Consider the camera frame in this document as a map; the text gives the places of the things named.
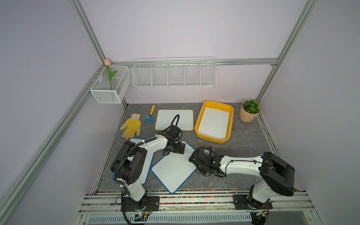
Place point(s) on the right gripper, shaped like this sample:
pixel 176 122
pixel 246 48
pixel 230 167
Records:
pixel 191 160

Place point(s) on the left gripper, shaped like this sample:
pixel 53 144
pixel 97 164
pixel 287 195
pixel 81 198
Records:
pixel 178 150

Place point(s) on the blue-framed whiteboard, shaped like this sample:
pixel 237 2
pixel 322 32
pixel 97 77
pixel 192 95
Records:
pixel 174 169
pixel 147 166

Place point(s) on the yellow-framed whiteboard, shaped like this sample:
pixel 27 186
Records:
pixel 214 123
pixel 183 119

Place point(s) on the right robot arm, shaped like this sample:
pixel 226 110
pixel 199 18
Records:
pixel 277 175

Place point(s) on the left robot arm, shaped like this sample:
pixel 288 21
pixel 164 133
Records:
pixel 136 191

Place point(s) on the yellow-framed whiteboard back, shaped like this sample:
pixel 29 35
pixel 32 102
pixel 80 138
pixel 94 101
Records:
pixel 183 119

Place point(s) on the yellow plastic storage box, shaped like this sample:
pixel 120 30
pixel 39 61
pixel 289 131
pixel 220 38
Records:
pixel 219 106

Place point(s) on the yellow work glove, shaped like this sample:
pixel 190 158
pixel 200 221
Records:
pixel 131 127

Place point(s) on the potted green plant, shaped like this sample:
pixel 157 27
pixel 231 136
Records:
pixel 249 110

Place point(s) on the white mesh corner basket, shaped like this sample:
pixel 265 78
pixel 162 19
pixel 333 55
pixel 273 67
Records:
pixel 101 90

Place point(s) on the artificial pink tulip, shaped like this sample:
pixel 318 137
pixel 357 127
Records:
pixel 111 74

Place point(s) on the blue garden fork yellow handle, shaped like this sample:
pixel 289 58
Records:
pixel 149 119

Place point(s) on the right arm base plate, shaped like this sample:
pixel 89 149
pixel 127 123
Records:
pixel 242 203

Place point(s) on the white wire wall shelf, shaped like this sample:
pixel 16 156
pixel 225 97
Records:
pixel 179 72

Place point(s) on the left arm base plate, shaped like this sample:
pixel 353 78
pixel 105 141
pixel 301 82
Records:
pixel 147 203

